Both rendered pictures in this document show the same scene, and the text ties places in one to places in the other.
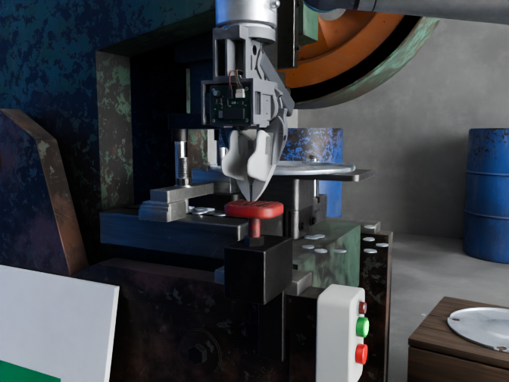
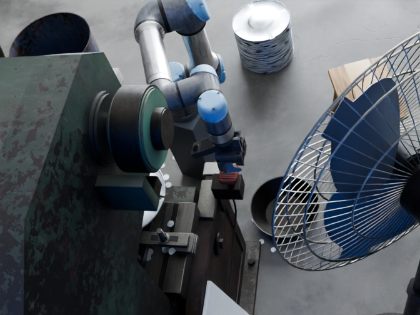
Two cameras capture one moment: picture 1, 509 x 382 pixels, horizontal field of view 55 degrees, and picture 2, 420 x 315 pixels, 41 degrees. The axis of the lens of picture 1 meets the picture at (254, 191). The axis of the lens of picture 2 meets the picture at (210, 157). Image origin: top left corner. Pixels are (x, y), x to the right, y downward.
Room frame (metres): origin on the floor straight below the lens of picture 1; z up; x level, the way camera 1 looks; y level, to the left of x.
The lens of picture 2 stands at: (0.68, 0.95, 2.24)
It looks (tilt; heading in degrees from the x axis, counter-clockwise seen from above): 55 degrees down; 270
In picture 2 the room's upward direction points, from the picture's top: 21 degrees counter-clockwise
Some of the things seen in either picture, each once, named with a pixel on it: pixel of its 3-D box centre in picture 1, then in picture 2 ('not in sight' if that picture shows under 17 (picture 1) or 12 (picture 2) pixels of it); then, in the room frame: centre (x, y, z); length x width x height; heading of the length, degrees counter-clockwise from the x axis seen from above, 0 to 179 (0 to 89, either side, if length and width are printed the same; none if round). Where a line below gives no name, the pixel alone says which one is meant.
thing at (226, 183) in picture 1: (229, 177); not in sight; (1.04, 0.05, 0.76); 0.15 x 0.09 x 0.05; 153
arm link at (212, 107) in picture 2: not in sight; (214, 112); (0.62, 0.01, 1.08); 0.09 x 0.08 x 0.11; 85
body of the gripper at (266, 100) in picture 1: (243, 81); (227, 145); (0.62, 0.01, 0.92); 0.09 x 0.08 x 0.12; 153
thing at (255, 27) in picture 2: not in sight; (260, 20); (0.18, -1.10, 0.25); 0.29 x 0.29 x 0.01
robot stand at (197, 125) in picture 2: not in sight; (195, 138); (0.70, -0.58, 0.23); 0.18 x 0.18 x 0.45; 45
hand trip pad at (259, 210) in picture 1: (254, 230); (230, 178); (0.64, 0.00, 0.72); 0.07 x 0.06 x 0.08; 63
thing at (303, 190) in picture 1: (304, 201); not in sight; (0.96, -0.10, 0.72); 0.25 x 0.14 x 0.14; 63
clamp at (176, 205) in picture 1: (181, 186); (166, 238); (0.89, 0.13, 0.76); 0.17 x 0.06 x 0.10; 153
